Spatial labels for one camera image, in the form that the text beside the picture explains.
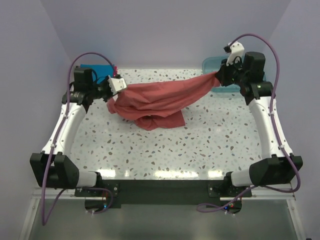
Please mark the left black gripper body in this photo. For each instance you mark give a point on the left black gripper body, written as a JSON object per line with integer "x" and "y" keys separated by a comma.
{"x": 102, "y": 90}

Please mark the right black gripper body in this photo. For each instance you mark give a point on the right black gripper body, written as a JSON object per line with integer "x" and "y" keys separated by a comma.
{"x": 231, "y": 74}

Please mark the salmon pink t shirt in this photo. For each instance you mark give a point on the salmon pink t shirt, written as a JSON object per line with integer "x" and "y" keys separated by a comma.
{"x": 159, "y": 104}

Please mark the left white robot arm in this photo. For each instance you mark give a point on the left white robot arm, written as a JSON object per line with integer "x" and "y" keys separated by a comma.
{"x": 53, "y": 167}

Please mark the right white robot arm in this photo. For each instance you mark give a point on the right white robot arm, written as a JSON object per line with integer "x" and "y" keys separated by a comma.
{"x": 278, "y": 164}

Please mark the folded blue t shirt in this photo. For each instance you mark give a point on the folded blue t shirt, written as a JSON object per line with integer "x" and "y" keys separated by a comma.
{"x": 101, "y": 70}

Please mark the folded red t shirt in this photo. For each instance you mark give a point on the folded red t shirt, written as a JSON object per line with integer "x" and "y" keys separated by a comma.
{"x": 115, "y": 70}

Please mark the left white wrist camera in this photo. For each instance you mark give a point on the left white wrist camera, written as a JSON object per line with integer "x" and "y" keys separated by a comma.
{"x": 117, "y": 84}

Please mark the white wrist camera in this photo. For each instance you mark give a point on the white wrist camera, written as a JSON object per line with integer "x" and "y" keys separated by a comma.
{"x": 117, "y": 84}
{"x": 234, "y": 50}

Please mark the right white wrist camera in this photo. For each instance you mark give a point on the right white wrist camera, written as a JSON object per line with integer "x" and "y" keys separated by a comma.
{"x": 234, "y": 50}

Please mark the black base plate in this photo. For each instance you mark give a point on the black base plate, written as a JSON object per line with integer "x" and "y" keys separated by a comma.
{"x": 113, "y": 194}

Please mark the aluminium frame rail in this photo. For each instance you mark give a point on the aluminium frame rail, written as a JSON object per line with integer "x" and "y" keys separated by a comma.
{"x": 258, "y": 193}

